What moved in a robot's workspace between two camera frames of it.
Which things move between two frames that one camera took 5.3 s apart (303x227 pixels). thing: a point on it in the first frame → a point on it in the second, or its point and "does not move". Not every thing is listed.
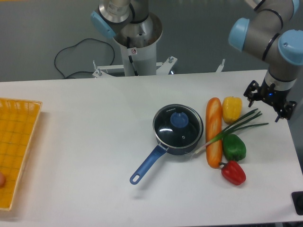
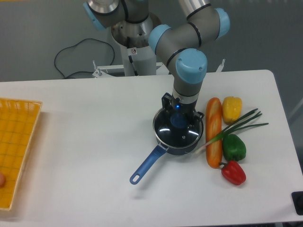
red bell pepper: [233, 172] does not move
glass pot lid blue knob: [177, 126] does not move
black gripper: [272, 96] → [188, 109]
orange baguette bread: [214, 126] does not move
